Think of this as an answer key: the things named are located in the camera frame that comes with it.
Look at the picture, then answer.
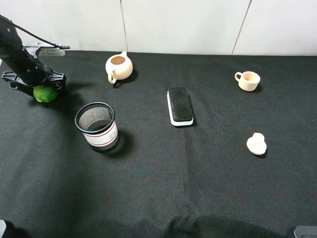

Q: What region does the black and white eraser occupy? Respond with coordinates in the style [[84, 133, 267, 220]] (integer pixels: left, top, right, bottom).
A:
[[167, 87, 194, 127]]

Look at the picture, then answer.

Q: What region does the black cable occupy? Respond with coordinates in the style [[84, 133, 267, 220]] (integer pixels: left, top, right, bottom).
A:
[[0, 14, 71, 50]]

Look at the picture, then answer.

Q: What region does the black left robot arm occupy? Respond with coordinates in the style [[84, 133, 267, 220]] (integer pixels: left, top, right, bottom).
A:
[[0, 16, 70, 97]]

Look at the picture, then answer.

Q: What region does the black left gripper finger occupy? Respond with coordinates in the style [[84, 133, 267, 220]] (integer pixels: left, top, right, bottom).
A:
[[9, 83, 34, 97], [53, 81, 67, 97]]

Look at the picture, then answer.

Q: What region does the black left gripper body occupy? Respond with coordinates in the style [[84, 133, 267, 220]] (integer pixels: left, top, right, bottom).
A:
[[1, 47, 66, 87]]

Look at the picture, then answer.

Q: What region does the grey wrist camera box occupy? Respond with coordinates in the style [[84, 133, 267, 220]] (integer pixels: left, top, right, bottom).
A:
[[24, 42, 65, 59]]

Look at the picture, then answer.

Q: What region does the beige ceramic cup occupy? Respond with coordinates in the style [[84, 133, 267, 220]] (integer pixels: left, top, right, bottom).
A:
[[234, 71, 261, 92]]

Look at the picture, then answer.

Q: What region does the beige ceramic teapot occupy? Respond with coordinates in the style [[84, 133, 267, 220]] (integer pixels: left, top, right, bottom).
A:
[[105, 51, 133, 84]]

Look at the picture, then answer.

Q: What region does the green lime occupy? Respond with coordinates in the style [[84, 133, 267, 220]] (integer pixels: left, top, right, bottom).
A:
[[33, 86, 58, 103]]

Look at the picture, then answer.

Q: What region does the white toy duck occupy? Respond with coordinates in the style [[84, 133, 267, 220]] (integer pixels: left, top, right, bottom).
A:
[[246, 132, 267, 155]]

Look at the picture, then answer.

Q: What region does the black mesh pen holder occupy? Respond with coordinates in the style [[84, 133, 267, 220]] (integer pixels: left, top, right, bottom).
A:
[[74, 102, 120, 153]]

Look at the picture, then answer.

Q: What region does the black table cloth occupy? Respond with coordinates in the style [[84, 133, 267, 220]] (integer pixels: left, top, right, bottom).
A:
[[0, 51, 317, 238]]

